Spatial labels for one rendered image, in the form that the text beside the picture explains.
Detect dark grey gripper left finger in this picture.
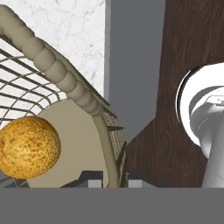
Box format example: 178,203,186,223
61,170,104,189

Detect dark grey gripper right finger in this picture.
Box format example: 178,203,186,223
127,171,158,189

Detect beige wire basket with handle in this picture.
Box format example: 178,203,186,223
0,3,128,189

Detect golden brown round bread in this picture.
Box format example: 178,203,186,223
0,115,62,179

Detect white round object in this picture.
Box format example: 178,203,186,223
175,61,224,189

